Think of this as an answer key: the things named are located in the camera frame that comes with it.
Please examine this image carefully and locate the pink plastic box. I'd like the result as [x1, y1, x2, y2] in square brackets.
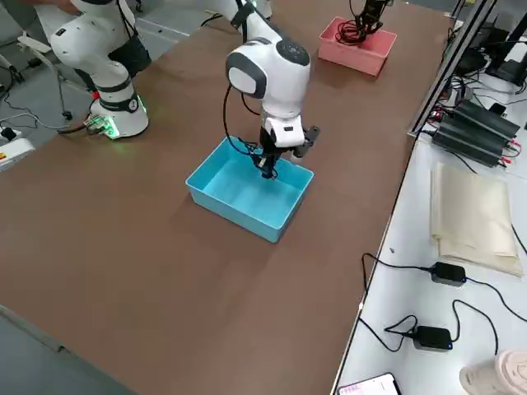
[317, 16, 399, 77]

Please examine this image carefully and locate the black hanging pouch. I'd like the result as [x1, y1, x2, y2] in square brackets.
[107, 35, 152, 78]

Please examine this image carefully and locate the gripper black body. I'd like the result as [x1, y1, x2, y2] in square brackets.
[361, 0, 391, 20]
[258, 127, 285, 164]

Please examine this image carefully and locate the black finned power supply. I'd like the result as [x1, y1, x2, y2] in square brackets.
[431, 118, 514, 168]
[442, 98, 522, 143]

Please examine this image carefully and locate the white side table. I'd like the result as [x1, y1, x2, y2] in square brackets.
[329, 133, 527, 395]

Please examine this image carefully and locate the black braided USB cable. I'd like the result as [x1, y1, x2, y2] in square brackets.
[235, 137, 276, 181]
[335, 18, 371, 47]

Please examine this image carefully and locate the folded beige cloth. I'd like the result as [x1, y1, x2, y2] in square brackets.
[429, 162, 524, 277]

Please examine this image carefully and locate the black power adapter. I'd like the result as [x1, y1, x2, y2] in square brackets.
[431, 261, 468, 287]
[413, 325, 453, 351]

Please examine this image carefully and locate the smartphone with lit screen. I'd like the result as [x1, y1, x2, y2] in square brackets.
[337, 372, 401, 395]

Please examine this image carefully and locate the beige round container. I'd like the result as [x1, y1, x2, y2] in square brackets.
[459, 349, 527, 395]

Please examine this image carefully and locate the black foot cable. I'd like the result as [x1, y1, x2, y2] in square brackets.
[57, 123, 92, 136]

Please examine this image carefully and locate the grey office chair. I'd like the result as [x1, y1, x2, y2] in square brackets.
[0, 0, 75, 121]

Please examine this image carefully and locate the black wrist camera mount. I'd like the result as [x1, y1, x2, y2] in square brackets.
[296, 125, 322, 160]

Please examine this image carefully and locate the black monitor stand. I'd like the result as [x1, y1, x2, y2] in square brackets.
[485, 16, 527, 87]

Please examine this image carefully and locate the blue plastic box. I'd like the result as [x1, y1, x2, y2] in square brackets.
[184, 135, 315, 244]

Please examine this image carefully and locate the aluminium frame post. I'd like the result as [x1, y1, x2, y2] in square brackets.
[407, 0, 497, 143]

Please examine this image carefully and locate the white control box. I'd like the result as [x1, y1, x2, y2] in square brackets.
[0, 138, 36, 173]

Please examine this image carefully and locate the black adapter cable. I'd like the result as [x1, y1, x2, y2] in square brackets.
[450, 299, 501, 356]
[464, 277, 527, 323]
[361, 253, 434, 306]
[357, 314, 417, 352]

